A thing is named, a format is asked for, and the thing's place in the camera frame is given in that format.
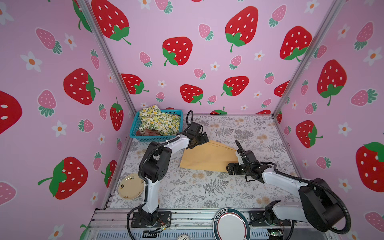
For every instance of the white chocolate drizzled donut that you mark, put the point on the white chocolate drizzled donut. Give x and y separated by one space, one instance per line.
183 237

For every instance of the yellow skirt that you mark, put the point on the yellow skirt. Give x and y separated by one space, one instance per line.
211 156

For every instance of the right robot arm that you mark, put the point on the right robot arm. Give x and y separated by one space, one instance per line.
318 205

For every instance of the aluminium frame post left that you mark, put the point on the aluminium frame post left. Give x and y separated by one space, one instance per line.
90 17

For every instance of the aluminium frame post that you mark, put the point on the aluminium frame post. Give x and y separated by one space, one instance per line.
325 25
90 17

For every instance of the lemon print skirt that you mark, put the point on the lemon print skirt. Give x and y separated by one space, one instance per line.
154 119

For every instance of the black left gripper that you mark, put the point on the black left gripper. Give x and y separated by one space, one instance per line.
202 140

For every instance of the red plaid skirt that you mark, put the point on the red plaid skirt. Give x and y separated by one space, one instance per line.
148 133

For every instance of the aluminium frame post right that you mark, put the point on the aluminium frame post right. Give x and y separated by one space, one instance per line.
325 25

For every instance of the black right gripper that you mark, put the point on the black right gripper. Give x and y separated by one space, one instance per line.
234 170

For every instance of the teal plastic basket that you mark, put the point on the teal plastic basket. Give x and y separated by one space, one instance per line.
137 122

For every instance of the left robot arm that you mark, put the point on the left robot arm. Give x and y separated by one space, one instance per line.
155 163

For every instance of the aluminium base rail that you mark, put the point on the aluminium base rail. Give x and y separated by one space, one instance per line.
197 224

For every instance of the white plate green rim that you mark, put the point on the white plate green rim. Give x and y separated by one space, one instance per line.
230 224

